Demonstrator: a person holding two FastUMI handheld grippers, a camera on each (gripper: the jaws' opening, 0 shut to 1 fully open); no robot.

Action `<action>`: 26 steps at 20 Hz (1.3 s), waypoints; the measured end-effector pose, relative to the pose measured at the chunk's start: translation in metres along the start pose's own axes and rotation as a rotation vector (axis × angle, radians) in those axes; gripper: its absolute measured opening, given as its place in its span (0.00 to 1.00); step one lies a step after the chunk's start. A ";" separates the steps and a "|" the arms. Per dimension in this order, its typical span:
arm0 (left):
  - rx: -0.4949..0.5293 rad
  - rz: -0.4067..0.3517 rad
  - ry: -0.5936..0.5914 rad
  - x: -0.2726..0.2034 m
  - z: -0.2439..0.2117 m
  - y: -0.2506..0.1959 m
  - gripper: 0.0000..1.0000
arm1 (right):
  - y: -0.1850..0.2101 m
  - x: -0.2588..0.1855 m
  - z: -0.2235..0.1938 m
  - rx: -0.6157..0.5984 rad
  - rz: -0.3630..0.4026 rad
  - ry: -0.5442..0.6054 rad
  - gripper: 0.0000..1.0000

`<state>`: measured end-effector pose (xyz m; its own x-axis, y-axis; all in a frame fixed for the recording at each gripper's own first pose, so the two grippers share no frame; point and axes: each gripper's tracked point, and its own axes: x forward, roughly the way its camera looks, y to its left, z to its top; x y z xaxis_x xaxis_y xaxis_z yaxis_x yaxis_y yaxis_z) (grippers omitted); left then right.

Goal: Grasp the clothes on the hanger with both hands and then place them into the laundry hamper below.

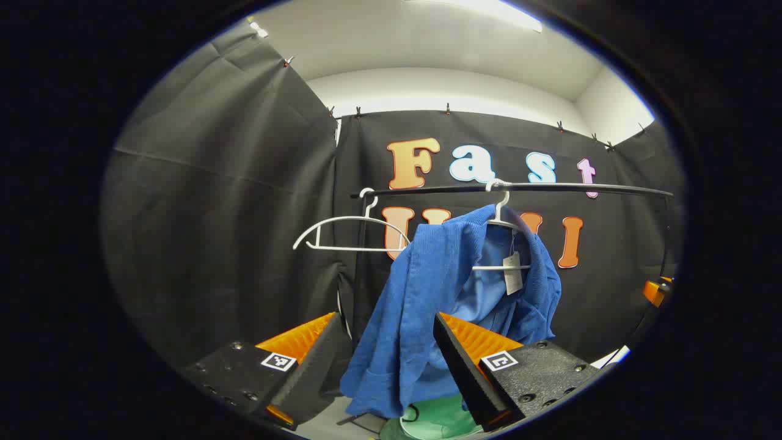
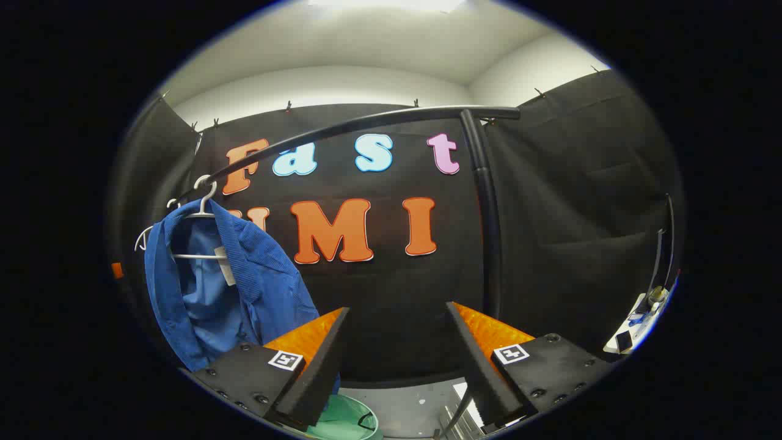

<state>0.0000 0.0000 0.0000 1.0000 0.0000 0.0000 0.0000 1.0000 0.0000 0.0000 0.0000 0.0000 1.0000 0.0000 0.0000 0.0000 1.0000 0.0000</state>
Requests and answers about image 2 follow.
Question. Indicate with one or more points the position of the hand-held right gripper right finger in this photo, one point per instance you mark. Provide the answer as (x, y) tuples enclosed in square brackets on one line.
[(479, 366)]

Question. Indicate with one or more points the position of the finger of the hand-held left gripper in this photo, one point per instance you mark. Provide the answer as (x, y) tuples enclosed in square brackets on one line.
[(117, 271)]

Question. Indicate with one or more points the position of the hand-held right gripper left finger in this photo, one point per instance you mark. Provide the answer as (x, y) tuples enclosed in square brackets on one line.
[(324, 366)]

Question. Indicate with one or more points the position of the green laundry hamper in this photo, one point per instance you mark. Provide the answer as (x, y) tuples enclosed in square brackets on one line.
[(342, 418)]

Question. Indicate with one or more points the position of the white clothes hanger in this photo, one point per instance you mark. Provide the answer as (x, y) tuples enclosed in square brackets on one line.
[(195, 256)]

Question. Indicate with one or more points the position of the blue knit jacket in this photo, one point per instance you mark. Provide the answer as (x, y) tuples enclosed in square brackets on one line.
[(275, 275)]

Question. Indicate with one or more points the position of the black clothes rack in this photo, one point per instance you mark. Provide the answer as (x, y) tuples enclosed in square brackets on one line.
[(487, 183)]

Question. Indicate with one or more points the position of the silver metal box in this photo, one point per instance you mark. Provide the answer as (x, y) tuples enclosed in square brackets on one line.
[(470, 415)]

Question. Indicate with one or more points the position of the black backdrop cloth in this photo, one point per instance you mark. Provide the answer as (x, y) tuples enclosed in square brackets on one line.
[(397, 293)]

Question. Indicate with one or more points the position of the white side table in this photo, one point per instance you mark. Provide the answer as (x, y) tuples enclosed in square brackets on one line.
[(635, 333)]

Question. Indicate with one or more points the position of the thin black stand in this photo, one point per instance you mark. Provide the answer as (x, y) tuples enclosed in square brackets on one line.
[(670, 232)]

